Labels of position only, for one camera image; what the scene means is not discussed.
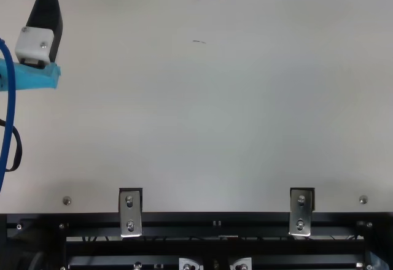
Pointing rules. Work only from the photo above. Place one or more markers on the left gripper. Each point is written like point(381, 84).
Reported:
point(30, 78)

